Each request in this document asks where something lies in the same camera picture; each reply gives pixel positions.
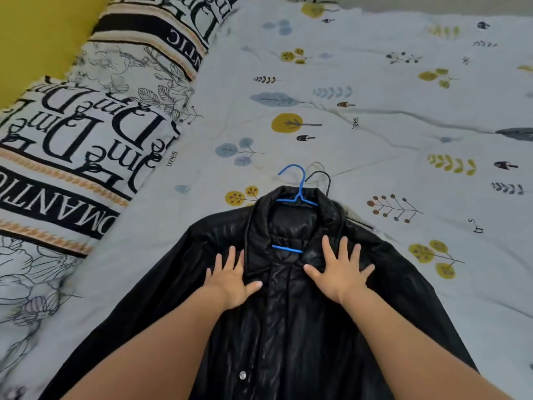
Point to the yellow black bed headboard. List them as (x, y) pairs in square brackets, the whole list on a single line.
[(41, 37)]

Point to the person's right hand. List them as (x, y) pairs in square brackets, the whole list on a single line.
[(341, 279)]

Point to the black leather jacket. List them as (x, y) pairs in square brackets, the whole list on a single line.
[(291, 329)]

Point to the blue plastic hanger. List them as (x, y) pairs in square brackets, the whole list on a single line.
[(300, 191)]

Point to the black white printed pillow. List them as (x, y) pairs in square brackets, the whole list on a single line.
[(166, 29), (62, 162)]

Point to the white leaf print quilt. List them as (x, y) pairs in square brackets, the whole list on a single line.
[(374, 120)]

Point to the person's left hand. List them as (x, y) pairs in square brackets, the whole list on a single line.
[(229, 287)]

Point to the person's right forearm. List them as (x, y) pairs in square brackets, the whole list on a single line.
[(416, 354)]

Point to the white plastic hanger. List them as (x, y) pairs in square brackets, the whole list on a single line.
[(320, 164)]

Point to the person's left forearm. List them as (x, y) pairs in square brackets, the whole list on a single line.
[(145, 358)]

